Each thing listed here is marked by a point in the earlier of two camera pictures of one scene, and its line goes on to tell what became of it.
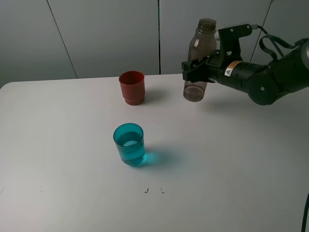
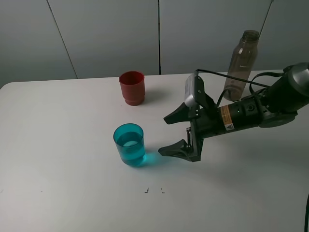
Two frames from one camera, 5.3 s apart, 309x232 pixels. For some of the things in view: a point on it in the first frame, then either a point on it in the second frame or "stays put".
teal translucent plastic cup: [130, 139] stays put
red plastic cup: [133, 87] stays put
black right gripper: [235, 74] → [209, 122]
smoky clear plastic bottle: [202, 43] → [243, 62]
